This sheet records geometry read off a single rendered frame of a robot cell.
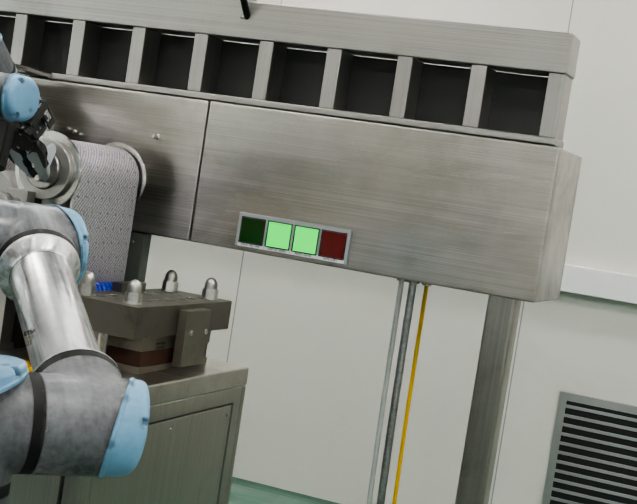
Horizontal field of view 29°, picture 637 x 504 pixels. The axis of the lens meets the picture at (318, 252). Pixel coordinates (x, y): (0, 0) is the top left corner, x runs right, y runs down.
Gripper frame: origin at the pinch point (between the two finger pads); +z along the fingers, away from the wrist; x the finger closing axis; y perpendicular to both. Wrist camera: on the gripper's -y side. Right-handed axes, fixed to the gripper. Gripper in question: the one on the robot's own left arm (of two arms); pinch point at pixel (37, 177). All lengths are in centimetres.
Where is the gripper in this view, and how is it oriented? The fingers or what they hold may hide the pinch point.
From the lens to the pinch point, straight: 241.3
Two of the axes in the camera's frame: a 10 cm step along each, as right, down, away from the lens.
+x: -9.2, -1.6, 3.6
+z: 1.8, 6.4, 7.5
